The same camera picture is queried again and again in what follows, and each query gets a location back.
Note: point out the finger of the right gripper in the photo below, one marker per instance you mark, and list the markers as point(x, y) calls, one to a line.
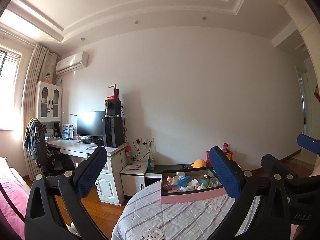
point(272, 166)
point(309, 143)

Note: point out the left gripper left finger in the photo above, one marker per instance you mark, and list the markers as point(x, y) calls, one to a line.
point(88, 171)

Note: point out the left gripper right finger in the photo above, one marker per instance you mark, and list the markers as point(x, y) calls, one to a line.
point(231, 176)

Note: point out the blue highlighter marker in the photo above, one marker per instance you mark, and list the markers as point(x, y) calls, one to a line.
point(184, 181)

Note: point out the red toy box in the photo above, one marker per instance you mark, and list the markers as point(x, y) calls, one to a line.
point(228, 154)

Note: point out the white desk with drawers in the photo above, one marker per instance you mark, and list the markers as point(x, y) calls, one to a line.
point(108, 184)

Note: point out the black office chair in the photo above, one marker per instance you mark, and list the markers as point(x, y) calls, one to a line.
point(49, 160)

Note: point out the yellow octopus plush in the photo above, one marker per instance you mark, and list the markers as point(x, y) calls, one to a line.
point(199, 163)

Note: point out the pink storage box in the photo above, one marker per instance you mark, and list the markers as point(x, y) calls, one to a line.
point(171, 193)

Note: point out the white low TV cabinet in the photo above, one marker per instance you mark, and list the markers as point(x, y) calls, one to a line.
point(135, 180)

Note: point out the computer monitor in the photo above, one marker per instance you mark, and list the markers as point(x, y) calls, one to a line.
point(90, 123)

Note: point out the black computer tower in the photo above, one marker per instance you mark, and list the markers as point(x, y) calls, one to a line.
point(113, 135)

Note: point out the snack bag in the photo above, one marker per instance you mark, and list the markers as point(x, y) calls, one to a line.
point(151, 164)

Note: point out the pink bed sheet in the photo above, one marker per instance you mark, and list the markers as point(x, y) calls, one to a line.
point(18, 192)

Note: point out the black speaker box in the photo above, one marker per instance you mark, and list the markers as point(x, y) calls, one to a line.
point(113, 107)

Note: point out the white glass-door cabinet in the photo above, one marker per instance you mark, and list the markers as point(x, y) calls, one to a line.
point(48, 102)

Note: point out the beige curtain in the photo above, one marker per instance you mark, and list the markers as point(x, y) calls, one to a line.
point(41, 63)

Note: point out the wall power outlets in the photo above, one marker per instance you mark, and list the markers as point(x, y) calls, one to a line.
point(144, 143)

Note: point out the wall air conditioner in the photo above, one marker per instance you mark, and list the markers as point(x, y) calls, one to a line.
point(72, 63)

